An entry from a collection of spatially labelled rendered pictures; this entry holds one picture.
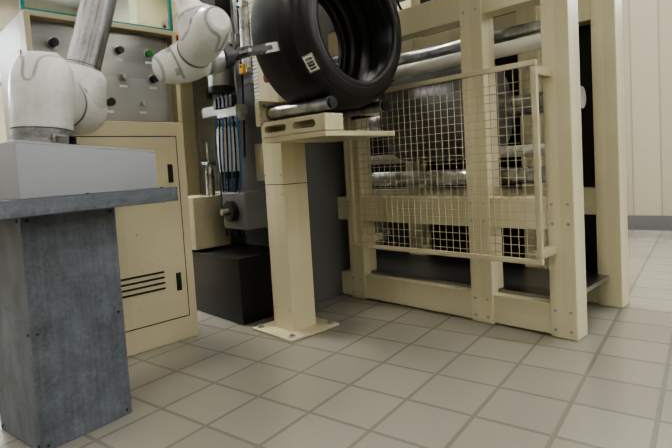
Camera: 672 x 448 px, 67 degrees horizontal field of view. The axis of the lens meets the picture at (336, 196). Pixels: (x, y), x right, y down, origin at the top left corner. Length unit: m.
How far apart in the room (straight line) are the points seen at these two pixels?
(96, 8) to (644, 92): 4.15
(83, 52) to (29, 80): 0.27
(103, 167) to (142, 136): 0.68
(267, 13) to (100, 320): 1.09
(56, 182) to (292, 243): 1.01
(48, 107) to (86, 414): 0.83
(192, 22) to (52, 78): 0.42
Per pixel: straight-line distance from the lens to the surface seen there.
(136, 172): 1.52
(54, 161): 1.42
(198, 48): 1.43
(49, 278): 1.51
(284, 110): 1.93
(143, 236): 2.13
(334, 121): 1.76
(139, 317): 2.17
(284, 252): 2.11
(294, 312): 2.16
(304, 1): 1.76
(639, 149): 4.90
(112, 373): 1.65
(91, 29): 1.82
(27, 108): 1.58
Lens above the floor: 0.69
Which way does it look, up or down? 3 degrees down
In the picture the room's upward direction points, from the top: 3 degrees counter-clockwise
